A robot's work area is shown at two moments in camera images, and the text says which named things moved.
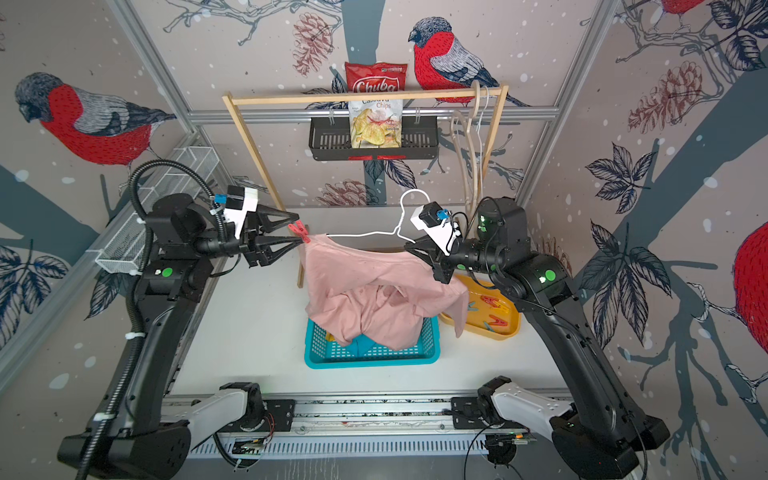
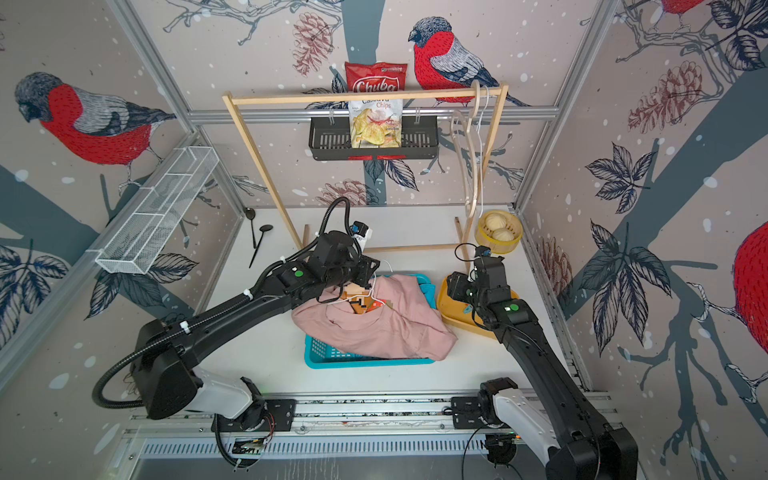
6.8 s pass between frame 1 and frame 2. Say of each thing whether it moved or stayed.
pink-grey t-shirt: moved
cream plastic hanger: stayed
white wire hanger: stayed
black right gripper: moved
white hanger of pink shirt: moved
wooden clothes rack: stayed
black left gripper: moved
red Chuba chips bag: stayed
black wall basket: stayed
